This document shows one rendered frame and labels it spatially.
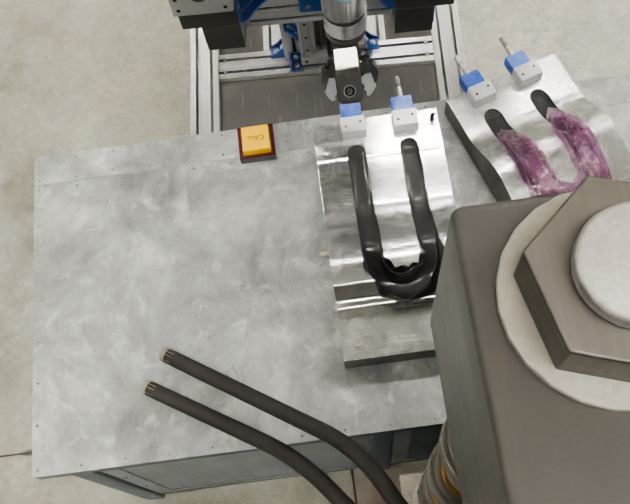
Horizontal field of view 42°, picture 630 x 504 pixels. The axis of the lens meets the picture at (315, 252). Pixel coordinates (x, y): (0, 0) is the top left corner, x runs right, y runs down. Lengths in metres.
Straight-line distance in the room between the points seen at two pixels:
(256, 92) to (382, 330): 1.21
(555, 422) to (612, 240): 0.09
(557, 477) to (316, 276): 1.33
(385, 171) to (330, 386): 0.44
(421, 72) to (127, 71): 1.03
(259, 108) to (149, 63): 0.57
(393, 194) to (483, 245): 1.25
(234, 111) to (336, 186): 0.96
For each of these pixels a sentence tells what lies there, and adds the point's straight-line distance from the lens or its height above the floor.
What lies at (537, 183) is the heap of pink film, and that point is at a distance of 1.68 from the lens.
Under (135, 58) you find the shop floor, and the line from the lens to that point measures 3.04.
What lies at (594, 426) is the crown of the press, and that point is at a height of 2.00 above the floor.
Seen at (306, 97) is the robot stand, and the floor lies 0.21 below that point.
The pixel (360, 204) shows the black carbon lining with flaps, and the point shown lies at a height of 0.88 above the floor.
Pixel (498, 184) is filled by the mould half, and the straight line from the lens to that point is 1.72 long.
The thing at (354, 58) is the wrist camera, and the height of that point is 1.17.
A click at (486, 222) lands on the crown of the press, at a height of 2.00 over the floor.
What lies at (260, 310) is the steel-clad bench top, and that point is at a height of 0.80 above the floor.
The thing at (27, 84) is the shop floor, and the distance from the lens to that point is 3.11.
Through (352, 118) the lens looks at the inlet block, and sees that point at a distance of 1.72.
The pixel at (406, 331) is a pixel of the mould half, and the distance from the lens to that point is 1.60.
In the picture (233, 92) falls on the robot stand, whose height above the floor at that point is 0.21.
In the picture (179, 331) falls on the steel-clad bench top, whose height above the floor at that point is 0.80.
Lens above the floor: 2.40
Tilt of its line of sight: 68 degrees down
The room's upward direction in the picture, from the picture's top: 12 degrees counter-clockwise
